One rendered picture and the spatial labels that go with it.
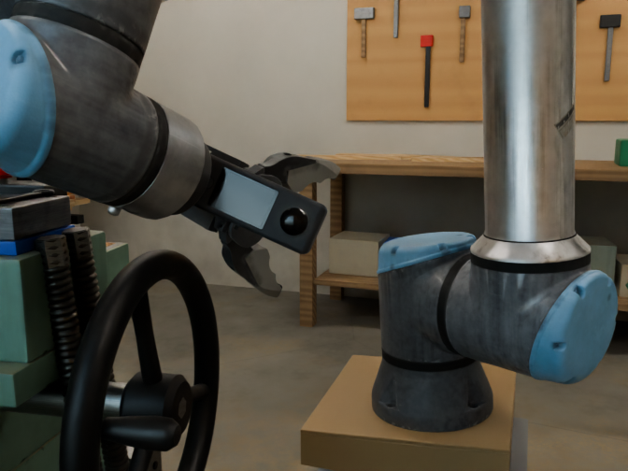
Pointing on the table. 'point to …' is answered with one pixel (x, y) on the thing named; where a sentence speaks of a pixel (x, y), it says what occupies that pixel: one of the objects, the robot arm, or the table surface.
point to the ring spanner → (28, 195)
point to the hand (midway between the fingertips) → (314, 235)
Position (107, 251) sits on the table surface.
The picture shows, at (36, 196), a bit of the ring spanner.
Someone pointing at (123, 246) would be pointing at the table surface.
